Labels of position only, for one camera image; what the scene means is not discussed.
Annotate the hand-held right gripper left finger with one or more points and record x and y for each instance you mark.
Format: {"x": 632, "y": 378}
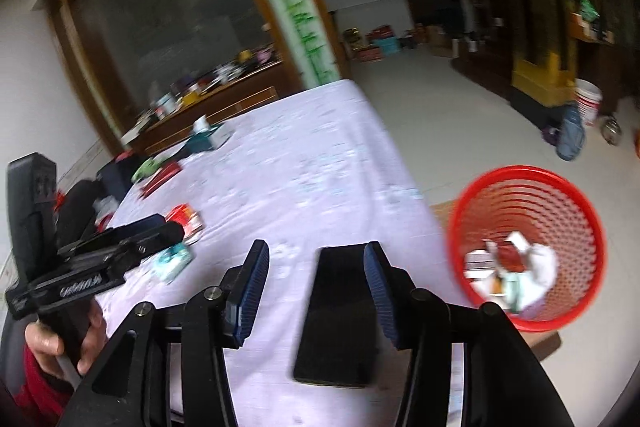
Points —
{"x": 252, "y": 287}

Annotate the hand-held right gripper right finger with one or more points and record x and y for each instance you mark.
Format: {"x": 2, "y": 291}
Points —
{"x": 382, "y": 297}

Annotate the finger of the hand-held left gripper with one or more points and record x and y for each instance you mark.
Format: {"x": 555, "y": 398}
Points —
{"x": 160, "y": 234}
{"x": 145, "y": 223}

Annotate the torn red foil wrapper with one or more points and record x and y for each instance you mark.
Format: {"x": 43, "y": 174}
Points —
{"x": 181, "y": 213}

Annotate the cartoon print tissue packet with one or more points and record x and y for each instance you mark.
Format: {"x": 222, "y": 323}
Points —
{"x": 172, "y": 263}

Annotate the large white medicine box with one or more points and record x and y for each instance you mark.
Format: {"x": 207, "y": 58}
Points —
{"x": 477, "y": 263}

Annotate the blue and white medicine box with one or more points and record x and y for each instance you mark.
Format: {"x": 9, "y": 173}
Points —
{"x": 515, "y": 294}

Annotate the red snack wrapper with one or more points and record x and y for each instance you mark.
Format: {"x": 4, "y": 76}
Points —
{"x": 512, "y": 257}

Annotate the clear plastic bag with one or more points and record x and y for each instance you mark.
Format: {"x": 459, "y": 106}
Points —
{"x": 105, "y": 209}
{"x": 542, "y": 267}

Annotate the red plastic mesh basket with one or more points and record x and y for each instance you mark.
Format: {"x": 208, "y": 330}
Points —
{"x": 575, "y": 217}

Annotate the person's left forearm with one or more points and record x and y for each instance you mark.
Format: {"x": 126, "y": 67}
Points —
{"x": 40, "y": 387}

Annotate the person's left hand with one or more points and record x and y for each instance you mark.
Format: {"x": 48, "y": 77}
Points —
{"x": 45, "y": 344}

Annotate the black smartphone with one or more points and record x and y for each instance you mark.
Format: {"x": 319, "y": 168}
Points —
{"x": 340, "y": 317}

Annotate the flat red packet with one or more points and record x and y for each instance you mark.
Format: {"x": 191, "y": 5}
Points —
{"x": 162, "y": 177}

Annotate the green cloth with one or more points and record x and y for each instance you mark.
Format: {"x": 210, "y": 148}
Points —
{"x": 145, "y": 168}

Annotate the dark navy bag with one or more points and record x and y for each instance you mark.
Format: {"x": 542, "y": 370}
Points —
{"x": 120, "y": 172}

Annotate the flat white box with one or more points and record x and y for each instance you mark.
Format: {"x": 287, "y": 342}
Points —
{"x": 132, "y": 134}

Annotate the dark teal tissue box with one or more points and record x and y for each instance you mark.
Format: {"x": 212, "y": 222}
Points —
{"x": 207, "y": 139}

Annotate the wooden sideboard with mirror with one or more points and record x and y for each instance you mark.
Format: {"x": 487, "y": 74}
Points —
{"x": 240, "y": 97}

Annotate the pile of bottles and jars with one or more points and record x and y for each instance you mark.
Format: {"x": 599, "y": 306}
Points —
{"x": 220, "y": 74}

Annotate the purple slippers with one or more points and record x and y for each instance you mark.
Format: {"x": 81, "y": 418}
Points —
{"x": 551, "y": 136}

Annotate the blue thermos flask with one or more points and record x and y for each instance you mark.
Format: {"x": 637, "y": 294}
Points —
{"x": 570, "y": 134}

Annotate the pile of colourful boxes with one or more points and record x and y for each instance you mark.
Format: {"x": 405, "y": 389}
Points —
{"x": 375, "y": 44}

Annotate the gold and brown pillar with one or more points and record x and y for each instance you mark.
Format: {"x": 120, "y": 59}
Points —
{"x": 542, "y": 82}

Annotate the white plastic bucket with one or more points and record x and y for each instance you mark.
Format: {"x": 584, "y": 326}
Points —
{"x": 587, "y": 102}

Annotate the dark hanging coat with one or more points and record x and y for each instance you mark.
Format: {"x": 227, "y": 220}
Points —
{"x": 452, "y": 9}

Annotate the green snack bag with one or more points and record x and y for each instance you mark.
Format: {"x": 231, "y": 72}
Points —
{"x": 589, "y": 8}

